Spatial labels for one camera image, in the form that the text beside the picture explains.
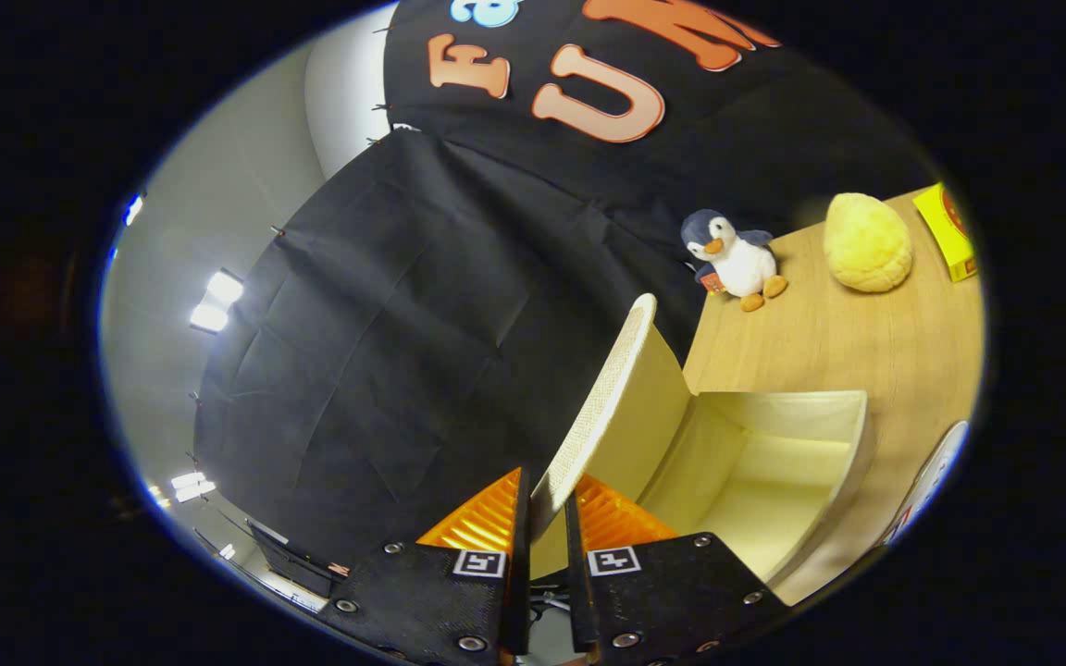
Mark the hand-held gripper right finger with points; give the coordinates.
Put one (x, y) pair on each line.
(577, 592)

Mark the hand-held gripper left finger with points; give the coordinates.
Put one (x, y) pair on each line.
(520, 573)

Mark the beige fabric storage box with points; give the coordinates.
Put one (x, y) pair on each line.
(755, 481)

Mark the white canvas shoe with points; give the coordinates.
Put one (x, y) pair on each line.
(935, 472)

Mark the dark flat object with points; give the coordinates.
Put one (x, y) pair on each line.
(297, 560)

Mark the ceiling light panel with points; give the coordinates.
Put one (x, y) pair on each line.
(191, 486)
(216, 301)

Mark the penguin plush toy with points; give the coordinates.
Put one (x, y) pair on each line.
(741, 264)

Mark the yellow round plush toy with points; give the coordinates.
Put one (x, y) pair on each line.
(866, 245)

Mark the yellow book with red circle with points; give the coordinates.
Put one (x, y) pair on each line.
(945, 236)

